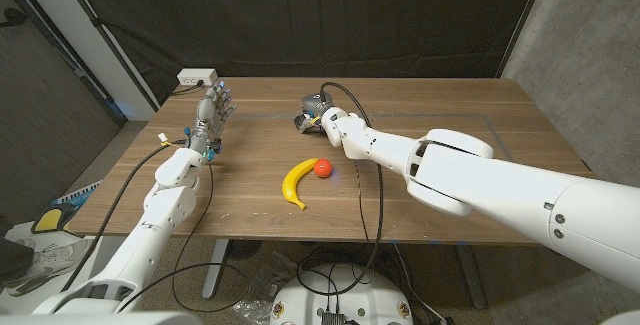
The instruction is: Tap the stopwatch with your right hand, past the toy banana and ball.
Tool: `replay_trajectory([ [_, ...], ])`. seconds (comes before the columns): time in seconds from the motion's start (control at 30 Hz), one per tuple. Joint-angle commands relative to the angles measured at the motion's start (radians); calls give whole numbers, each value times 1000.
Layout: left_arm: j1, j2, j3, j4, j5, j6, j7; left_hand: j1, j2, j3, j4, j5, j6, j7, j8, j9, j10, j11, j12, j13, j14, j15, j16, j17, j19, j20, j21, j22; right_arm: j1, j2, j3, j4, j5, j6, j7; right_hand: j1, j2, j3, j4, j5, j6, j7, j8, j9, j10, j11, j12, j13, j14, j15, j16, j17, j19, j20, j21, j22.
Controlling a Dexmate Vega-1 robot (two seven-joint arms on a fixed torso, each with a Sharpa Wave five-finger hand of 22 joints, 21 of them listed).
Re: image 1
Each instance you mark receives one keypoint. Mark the yellow and black floor object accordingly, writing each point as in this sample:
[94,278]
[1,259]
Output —
[50,219]

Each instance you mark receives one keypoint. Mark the grey table leg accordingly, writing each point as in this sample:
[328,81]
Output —
[471,277]

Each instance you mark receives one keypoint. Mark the black backdrop stand pole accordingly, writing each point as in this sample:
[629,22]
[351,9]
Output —
[525,17]
[107,37]

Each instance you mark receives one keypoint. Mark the white table leg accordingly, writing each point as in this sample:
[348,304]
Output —
[216,270]

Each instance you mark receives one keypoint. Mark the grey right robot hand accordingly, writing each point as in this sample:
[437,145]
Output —
[314,101]

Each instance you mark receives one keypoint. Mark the white power strip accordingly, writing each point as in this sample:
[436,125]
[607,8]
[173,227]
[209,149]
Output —
[197,76]

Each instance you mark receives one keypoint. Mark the yellow toy banana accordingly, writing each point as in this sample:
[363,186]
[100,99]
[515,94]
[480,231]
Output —
[292,180]

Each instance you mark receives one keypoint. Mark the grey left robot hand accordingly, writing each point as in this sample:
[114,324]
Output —
[210,117]

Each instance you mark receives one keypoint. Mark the red-orange toy ball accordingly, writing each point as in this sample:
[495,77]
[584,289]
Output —
[323,168]

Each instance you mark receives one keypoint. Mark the grey sneaker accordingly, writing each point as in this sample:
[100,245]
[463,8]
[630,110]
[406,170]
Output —
[50,265]

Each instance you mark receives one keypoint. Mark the blue and white floor object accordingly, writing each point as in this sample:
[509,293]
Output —
[75,196]

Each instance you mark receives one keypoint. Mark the clear plastic bag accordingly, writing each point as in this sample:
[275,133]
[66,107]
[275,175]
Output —
[265,285]

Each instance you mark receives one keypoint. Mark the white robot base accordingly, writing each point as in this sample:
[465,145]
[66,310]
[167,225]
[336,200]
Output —
[345,300]

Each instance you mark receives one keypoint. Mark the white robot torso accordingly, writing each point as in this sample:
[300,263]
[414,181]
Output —
[100,319]

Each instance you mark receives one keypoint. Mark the black finned module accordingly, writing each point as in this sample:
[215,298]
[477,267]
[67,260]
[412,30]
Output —
[332,318]

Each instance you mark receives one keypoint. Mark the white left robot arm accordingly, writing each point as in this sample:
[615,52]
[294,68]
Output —
[155,225]

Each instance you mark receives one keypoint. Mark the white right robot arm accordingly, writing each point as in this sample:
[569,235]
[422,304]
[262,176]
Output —
[500,185]

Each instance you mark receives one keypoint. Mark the black backdrop curtain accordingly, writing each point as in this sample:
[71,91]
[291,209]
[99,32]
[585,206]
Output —
[320,15]

